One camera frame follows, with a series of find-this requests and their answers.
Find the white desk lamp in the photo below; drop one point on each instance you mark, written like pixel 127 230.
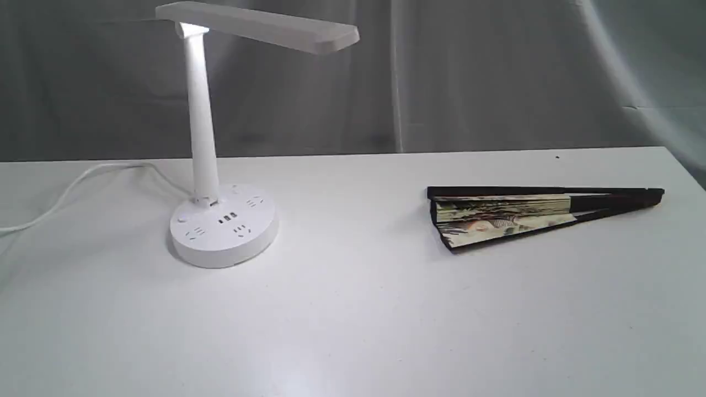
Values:
pixel 222 225

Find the painted folding paper fan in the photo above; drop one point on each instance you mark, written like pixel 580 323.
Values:
pixel 465 216

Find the grey backdrop curtain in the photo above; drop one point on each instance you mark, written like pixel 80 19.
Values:
pixel 105 80

